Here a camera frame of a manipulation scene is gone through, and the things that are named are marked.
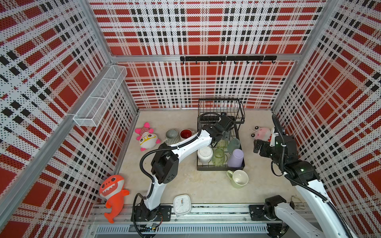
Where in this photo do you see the teal textured plastic cup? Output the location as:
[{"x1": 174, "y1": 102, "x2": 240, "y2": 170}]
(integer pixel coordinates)
[{"x1": 227, "y1": 138, "x2": 241, "y2": 154}]

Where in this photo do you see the pink white owl plush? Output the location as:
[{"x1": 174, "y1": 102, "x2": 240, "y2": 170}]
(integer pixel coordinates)
[{"x1": 135, "y1": 122, "x2": 161, "y2": 151}]

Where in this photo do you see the pink pig plush red dress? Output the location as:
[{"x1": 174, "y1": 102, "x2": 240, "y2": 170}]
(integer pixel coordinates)
[{"x1": 251, "y1": 126, "x2": 271, "y2": 141}]

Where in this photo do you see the black wall hook rail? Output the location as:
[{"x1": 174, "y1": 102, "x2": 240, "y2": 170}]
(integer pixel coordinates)
[{"x1": 180, "y1": 55, "x2": 278, "y2": 62}]

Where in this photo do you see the lilac plastic cup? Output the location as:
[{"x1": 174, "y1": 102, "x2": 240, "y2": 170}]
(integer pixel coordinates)
[{"x1": 227, "y1": 149, "x2": 244, "y2": 168}]

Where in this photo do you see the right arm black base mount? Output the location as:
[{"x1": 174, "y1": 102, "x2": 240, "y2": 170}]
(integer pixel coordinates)
[{"x1": 249, "y1": 203, "x2": 280, "y2": 221}]

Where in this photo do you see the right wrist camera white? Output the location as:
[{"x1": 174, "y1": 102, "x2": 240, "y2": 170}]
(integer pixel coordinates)
[{"x1": 270, "y1": 133, "x2": 278, "y2": 147}]

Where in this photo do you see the green transparent glass mug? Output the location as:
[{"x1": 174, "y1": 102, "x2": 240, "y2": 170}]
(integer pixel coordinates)
[{"x1": 212, "y1": 148, "x2": 227, "y2": 166}]

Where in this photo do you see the white square alarm clock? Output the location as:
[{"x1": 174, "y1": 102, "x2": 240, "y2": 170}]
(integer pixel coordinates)
[{"x1": 173, "y1": 194, "x2": 192, "y2": 217}]

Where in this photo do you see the red monster plush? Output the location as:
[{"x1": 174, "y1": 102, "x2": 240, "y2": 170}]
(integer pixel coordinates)
[{"x1": 99, "y1": 175, "x2": 130, "y2": 224}]

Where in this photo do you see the tall green glass cup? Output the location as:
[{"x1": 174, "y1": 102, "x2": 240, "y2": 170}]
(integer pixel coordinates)
[{"x1": 216, "y1": 139, "x2": 229, "y2": 150}]

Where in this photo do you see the black wire dish rack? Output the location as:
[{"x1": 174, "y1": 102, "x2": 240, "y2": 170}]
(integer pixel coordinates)
[{"x1": 196, "y1": 98, "x2": 245, "y2": 171}]

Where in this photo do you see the white wire wall basket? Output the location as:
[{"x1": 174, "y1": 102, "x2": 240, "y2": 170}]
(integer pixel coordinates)
[{"x1": 73, "y1": 65, "x2": 127, "y2": 127}]

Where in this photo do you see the beige rubber band loop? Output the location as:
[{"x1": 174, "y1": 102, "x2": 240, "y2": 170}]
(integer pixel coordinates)
[{"x1": 291, "y1": 195, "x2": 306, "y2": 210}]

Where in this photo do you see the light green ceramic mug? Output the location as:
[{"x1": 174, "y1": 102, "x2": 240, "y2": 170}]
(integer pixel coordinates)
[{"x1": 226, "y1": 170, "x2": 249, "y2": 188}]

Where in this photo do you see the ribbed grey-green cup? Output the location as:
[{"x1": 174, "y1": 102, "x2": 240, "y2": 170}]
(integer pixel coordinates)
[{"x1": 165, "y1": 129, "x2": 181, "y2": 146}]

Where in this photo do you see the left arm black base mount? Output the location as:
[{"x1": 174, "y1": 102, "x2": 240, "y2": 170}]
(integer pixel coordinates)
[{"x1": 131, "y1": 204, "x2": 172, "y2": 222}]

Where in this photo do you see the white ceramic mug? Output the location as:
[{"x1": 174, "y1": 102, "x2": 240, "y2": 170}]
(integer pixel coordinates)
[{"x1": 197, "y1": 146, "x2": 213, "y2": 164}]

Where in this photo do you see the white mug red inside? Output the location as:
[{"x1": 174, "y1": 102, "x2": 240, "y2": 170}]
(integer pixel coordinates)
[{"x1": 180, "y1": 129, "x2": 194, "y2": 140}]

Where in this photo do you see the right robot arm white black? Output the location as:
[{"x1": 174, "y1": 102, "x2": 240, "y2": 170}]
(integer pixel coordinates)
[{"x1": 254, "y1": 133, "x2": 356, "y2": 238}]

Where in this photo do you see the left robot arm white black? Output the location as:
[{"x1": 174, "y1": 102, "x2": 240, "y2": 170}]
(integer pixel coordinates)
[{"x1": 131, "y1": 112, "x2": 236, "y2": 222}]

